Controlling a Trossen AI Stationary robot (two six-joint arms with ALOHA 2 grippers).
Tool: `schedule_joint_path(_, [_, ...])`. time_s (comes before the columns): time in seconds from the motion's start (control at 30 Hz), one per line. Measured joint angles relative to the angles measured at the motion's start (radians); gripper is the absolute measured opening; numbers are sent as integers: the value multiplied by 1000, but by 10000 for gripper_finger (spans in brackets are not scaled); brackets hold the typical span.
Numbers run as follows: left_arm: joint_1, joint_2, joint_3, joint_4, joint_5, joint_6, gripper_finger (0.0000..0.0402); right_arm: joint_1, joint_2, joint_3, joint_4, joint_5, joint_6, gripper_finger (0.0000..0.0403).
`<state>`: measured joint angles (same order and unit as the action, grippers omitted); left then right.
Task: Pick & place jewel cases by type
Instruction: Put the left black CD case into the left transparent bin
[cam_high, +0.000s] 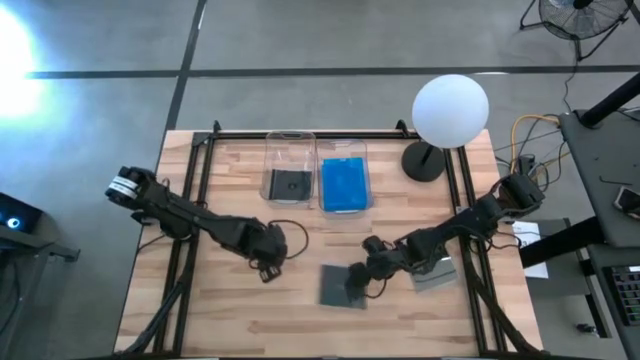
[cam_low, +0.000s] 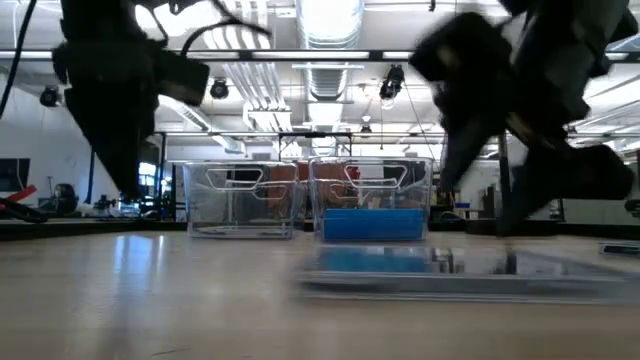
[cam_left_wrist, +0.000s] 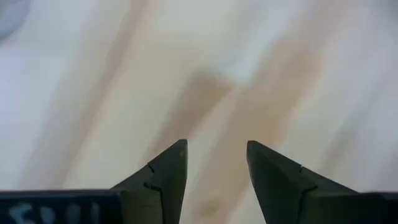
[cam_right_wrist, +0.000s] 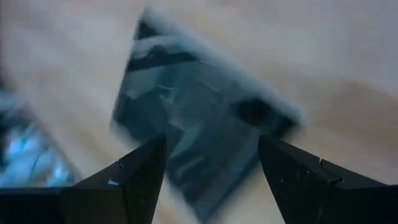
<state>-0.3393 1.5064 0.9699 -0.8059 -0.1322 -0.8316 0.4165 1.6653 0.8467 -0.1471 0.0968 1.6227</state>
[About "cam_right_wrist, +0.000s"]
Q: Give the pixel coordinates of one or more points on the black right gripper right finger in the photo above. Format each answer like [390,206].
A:
[304,193]

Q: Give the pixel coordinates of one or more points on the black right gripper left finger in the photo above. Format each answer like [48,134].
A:
[130,186]

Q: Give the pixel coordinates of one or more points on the blue jewel case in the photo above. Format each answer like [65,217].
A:
[31,155]

